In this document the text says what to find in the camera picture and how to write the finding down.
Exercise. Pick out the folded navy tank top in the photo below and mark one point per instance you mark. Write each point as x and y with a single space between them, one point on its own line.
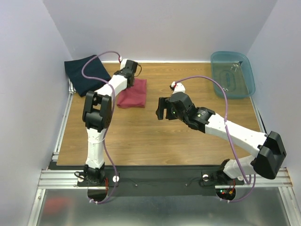
95 68

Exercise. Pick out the maroon tank top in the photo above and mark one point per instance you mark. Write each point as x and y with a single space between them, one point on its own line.
134 96

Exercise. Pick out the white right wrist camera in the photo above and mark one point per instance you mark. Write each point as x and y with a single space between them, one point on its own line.
177 87

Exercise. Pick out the aluminium frame rail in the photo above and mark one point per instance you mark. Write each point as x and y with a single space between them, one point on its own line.
65 179

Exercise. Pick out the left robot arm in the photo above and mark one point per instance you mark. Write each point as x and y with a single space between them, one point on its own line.
97 115

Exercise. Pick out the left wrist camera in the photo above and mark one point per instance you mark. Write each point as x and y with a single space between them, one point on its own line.
123 63

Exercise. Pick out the teal plastic bin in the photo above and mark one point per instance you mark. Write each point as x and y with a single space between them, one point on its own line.
233 72

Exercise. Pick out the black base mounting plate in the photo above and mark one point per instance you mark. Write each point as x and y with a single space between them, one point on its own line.
159 181

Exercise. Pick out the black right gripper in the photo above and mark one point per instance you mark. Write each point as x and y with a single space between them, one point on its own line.
168 109

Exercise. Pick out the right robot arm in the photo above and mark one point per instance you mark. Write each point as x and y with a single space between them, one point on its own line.
266 151

